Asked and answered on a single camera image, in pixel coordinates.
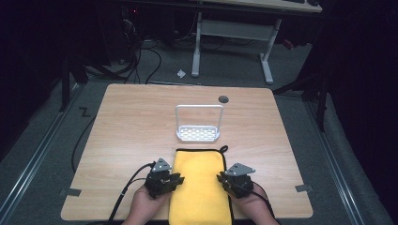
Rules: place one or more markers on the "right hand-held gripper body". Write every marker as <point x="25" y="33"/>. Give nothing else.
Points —
<point x="237" y="182"/>

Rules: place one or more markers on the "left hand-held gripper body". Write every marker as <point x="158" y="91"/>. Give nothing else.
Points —
<point x="159" y="182"/>

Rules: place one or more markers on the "yellow microfibre towel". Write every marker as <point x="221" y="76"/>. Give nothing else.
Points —
<point x="200" y="184"/>

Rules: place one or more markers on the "person's left hand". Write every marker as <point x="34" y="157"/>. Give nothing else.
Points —
<point x="145" y="203"/>

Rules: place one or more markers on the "person's right hand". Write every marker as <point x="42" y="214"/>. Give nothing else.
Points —
<point x="250" y="204"/>

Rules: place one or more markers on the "grey tape strip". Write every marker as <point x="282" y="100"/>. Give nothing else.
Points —
<point x="303" y="188"/>
<point x="71" y="192"/>

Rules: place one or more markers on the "white paper scrap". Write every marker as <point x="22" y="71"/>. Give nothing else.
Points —
<point x="181" y="73"/>

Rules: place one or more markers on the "black metal stand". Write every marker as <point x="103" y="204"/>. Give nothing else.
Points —
<point x="313" y="90"/>
<point x="65" y="84"/>

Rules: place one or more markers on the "white-framed desk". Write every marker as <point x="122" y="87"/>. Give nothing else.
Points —
<point x="234" y="29"/>

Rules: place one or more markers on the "small red object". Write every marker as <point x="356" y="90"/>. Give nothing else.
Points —
<point x="288" y="43"/>

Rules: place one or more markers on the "metal floor rail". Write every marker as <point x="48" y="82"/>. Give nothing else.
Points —
<point x="338" y="168"/>
<point x="34" y="162"/>

